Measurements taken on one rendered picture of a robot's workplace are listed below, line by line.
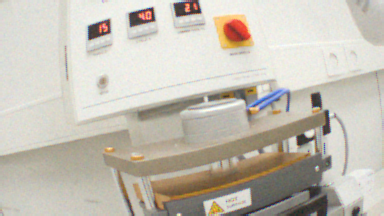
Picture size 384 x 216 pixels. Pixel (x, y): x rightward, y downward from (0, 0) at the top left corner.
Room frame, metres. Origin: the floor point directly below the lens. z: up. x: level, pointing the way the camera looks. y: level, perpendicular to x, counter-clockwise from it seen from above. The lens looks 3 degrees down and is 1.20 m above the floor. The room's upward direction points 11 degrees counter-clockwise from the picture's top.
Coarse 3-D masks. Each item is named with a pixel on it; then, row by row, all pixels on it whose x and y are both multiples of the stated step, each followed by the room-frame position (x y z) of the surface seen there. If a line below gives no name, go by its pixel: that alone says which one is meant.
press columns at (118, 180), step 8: (320, 128) 0.94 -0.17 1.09; (320, 136) 0.94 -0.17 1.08; (280, 144) 1.09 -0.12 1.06; (320, 144) 0.94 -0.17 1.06; (320, 152) 0.94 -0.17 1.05; (112, 168) 1.00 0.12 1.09; (112, 176) 1.01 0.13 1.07; (120, 176) 1.01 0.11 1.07; (120, 184) 1.00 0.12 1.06; (144, 184) 0.86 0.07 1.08; (120, 192) 1.00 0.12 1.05; (144, 192) 0.86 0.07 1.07; (152, 192) 0.86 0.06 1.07; (120, 200) 1.01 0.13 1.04; (128, 200) 1.01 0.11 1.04; (144, 200) 0.86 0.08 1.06; (152, 200) 0.86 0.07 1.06; (128, 208) 1.00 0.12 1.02; (152, 208) 0.86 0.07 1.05
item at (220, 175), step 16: (224, 160) 0.96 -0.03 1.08; (256, 160) 1.03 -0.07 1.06; (272, 160) 0.98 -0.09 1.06; (288, 160) 0.93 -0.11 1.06; (192, 176) 1.02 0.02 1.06; (208, 176) 0.99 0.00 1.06; (224, 176) 0.96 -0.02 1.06; (240, 176) 0.92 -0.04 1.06; (256, 176) 0.90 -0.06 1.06; (160, 192) 0.91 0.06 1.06; (176, 192) 0.90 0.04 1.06; (192, 192) 0.88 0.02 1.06; (144, 208) 1.01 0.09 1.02
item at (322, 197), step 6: (312, 198) 0.82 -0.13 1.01; (318, 198) 0.82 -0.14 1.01; (324, 198) 0.82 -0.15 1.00; (300, 204) 0.81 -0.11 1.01; (306, 204) 0.81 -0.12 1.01; (312, 204) 0.81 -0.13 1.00; (318, 204) 0.82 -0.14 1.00; (324, 204) 0.82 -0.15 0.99; (288, 210) 0.80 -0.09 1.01; (294, 210) 0.80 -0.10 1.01; (300, 210) 0.81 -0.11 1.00; (306, 210) 0.81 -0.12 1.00; (312, 210) 0.81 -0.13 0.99; (318, 210) 0.82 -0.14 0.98; (324, 210) 0.82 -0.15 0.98
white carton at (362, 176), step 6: (348, 174) 1.53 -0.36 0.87; (354, 174) 1.50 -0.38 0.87; (360, 174) 1.46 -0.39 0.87; (366, 174) 1.42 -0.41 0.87; (372, 174) 1.44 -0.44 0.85; (360, 180) 1.41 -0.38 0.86; (366, 180) 1.42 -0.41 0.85; (372, 180) 1.44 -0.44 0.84; (360, 186) 1.41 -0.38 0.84; (366, 186) 1.42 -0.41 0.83; (372, 186) 1.44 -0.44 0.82; (366, 192) 1.42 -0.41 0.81; (372, 192) 1.44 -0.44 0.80
